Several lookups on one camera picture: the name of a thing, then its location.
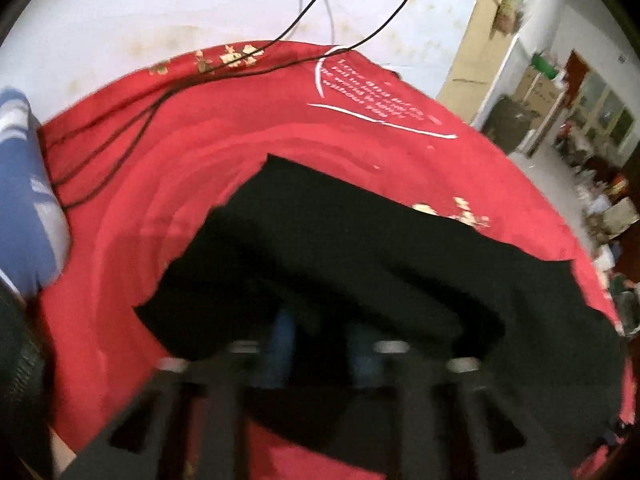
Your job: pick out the wooden frame window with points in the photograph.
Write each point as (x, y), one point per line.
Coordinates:
(607, 110)

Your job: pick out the green plastic basin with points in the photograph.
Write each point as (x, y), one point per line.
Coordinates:
(544, 64)

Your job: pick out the pink white cloth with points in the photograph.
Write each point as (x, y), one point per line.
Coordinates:
(61, 455)

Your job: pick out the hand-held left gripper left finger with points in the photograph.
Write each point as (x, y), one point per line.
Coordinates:
(283, 345)

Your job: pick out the red curtain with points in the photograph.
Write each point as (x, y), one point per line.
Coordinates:
(577, 75)

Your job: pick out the black pants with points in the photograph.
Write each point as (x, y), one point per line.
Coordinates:
(350, 240)

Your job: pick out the red floral blanket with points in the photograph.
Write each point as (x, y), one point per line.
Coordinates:
(225, 120)

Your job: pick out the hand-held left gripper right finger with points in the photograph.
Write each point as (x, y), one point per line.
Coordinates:
(364, 355)

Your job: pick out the person's dark jeans leg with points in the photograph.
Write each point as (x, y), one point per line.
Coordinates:
(20, 385)

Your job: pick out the large cardboard box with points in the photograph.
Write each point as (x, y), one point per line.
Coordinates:
(535, 92)

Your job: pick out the dark ceramic jar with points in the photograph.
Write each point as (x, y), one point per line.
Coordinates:
(510, 125)

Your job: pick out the pile of household clutter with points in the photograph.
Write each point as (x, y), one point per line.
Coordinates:
(600, 200)

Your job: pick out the blue white striped cloth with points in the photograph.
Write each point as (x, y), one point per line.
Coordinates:
(27, 200)

